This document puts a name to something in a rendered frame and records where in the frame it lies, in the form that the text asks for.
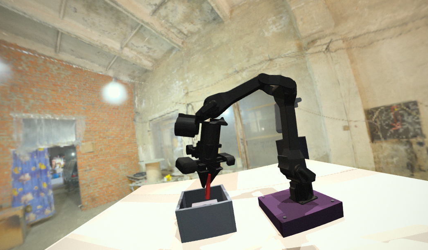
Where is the red peg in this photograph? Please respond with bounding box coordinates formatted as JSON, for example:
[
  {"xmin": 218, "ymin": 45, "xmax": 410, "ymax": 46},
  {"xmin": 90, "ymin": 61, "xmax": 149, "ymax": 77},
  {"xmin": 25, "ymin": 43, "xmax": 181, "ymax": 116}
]
[{"xmin": 205, "ymin": 174, "xmax": 211, "ymax": 200}]

